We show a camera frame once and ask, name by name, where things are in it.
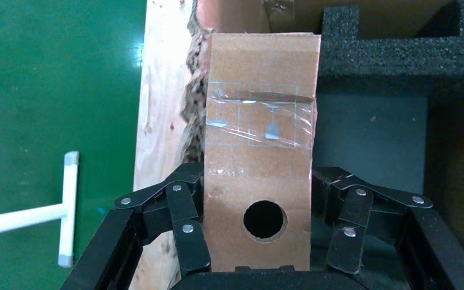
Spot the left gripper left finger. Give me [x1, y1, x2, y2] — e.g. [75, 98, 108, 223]
[114, 162, 213, 278]

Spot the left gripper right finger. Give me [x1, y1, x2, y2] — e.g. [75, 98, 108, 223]
[312, 166, 434, 276]

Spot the taped cardboard box with hole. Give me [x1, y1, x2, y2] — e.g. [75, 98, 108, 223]
[202, 33, 321, 273]

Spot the large open cardboard carton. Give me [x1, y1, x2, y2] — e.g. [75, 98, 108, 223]
[179, 0, 464, 281]

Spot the black foam insert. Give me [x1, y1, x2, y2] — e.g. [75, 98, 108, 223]
[318, 0, 464, 97]

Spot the white table leg frame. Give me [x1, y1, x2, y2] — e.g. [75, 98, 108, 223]
[0, 151, 81, 269]

